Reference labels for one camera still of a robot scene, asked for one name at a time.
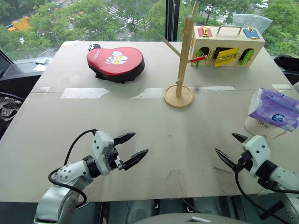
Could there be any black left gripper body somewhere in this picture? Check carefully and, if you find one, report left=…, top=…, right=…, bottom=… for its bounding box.
left=104, top=146, right=124, bottom=171

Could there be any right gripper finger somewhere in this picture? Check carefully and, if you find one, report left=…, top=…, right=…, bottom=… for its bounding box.
left=214, top=147, right=239, bottom=175
left=231, top=133, right=249, bottom=143

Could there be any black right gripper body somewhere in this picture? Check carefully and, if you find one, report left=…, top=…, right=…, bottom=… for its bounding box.
left=237, top=150, right=255, bottom=173

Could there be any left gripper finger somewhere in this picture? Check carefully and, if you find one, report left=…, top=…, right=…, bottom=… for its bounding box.
left=113, top=132, right=136, bottom=147
left=122, top=148, right=150, bottom=171

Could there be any white mug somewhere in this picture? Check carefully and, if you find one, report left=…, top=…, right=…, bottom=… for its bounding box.
left=243, top=116, right=287, bottom=140

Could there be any wooden mug tree stand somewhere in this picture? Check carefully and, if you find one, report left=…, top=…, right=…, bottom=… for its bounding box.
left=162, top=0, right=199, bottom=109

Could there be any purple tissue pack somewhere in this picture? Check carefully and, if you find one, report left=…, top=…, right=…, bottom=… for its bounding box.
left=248, top=87, right=299, bottom=133

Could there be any light grey rounded robot body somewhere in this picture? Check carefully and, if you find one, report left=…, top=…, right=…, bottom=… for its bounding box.
left=132, top=212, right=235, bottom=224

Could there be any red heart-shaped pad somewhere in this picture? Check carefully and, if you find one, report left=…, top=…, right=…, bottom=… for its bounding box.
left=86, top=42, right=146, bottom=84

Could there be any black bag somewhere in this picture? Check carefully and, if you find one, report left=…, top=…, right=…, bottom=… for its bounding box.
left=273, top=54, right=299, bottom=71

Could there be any wooden lock box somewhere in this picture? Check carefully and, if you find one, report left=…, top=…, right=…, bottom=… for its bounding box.
left=190, top=25, right=266, bottom=69

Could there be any plaid cloth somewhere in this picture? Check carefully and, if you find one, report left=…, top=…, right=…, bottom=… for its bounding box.
left=0, top=96, right=23, bottom=133

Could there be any blue plastic bag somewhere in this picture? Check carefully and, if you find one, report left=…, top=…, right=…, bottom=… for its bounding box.
left=232, top=14, right=273, bottom=36

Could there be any black chair rim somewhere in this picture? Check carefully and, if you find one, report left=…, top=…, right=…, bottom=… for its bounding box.
left=0, top=91, right=25, bottom=103

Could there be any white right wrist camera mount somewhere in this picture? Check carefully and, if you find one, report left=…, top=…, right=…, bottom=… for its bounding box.
left=241, top=135, right=272, bottom=178

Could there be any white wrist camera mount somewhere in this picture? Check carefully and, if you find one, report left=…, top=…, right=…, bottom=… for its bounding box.
left=241, top=135, right=272, bottom=178
left=91, top=131, right=118, bottom=176

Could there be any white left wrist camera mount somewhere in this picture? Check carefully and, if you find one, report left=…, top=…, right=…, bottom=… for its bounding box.
left=91, top=131, right=118, bottom=176

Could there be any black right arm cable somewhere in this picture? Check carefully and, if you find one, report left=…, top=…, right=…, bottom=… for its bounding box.
left=234, top=162, right=299, bottom=224

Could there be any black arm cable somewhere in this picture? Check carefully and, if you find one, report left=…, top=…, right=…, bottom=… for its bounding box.
left=234, top=162, right=299, bottom=224
left=48, top=128, right=98, bottom=209

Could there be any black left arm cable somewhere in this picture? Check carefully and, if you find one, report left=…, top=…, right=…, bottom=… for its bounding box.
left=48, top=128, right=98, bottom=209

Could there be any black window frame post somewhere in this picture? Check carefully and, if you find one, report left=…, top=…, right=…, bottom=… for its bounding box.
left=165, top=0, right=181, bottom=43

